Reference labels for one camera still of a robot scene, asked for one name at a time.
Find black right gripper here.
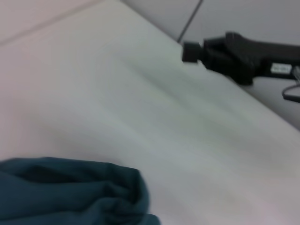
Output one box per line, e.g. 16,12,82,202
181,31,300,86

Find blue shirt with FREE print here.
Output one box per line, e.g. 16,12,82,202
0,156,163,225

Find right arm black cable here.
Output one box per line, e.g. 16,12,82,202
282,82,300,103

